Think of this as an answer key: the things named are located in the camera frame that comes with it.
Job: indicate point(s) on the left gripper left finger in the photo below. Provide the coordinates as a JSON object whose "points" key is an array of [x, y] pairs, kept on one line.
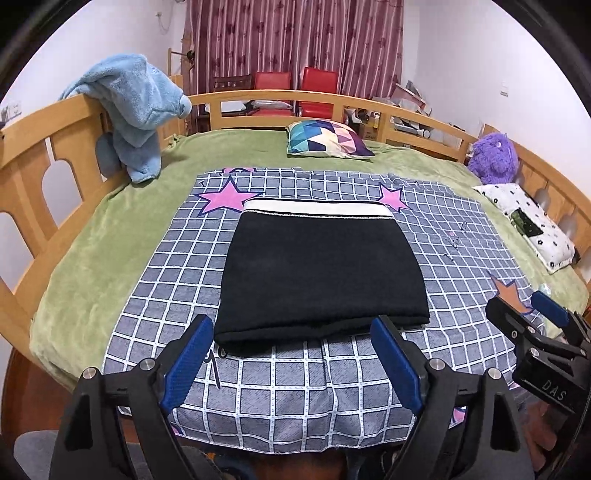
{"points": [[180, 361]]}

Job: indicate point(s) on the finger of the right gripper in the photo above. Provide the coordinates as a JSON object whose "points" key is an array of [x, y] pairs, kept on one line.
{"points": [[519, 331], [554, 312]]}

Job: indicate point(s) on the white dotted pillow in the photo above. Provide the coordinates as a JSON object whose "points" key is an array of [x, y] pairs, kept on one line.
{"points": [[551, 245]]}

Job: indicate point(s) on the green fleece bed cover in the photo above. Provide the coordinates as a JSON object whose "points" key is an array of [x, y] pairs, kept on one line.
{"points": [[89, 287]]}

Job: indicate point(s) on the colourful geometric pillow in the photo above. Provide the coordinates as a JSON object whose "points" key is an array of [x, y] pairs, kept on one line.
{"points": [[325, 138]]}

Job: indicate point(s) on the purple plush toy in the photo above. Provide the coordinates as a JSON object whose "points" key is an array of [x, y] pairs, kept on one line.
{"points": [[494, 159]]}

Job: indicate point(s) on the black pants white stripe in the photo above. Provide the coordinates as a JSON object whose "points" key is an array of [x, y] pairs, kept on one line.
{"points": [[308, 270]]}

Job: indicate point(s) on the dark wooden chair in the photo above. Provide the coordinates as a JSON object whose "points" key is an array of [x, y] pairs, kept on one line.
{"points": [[233, 83]]}

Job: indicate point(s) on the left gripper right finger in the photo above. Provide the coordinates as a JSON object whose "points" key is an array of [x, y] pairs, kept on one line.
{"points": [[403, 362]]}

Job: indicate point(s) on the wooden bed frame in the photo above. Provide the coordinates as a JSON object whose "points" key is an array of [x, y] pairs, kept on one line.
{"points": [[68, 129]]}

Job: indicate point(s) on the light blue fleece garment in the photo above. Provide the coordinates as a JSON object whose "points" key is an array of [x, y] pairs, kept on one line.
{"points": [[138, 98]]}

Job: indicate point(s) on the maroon patterned curtain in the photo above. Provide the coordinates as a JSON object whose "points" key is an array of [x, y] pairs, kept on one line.
{"points": [[361, 41]]}

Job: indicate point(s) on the right red chair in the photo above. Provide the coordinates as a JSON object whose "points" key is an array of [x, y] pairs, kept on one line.
{"points": [[321, 81]]}

